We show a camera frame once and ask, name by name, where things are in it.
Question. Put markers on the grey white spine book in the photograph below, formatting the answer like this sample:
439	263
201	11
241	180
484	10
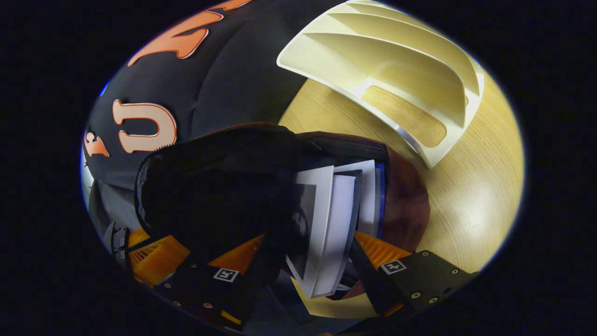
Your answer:
333	233

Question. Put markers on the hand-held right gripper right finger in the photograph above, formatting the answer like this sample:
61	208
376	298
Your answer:
419	280

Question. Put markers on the white plastic bookshelf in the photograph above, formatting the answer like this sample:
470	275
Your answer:
373	56

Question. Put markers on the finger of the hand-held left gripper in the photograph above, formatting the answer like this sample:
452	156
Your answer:
119	240
161	261

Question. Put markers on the dark red schoolbag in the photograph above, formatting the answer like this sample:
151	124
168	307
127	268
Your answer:
210	196

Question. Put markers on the black backdrop cloth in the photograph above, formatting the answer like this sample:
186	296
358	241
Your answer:
233	79

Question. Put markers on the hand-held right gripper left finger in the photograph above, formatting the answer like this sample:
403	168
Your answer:
205	291

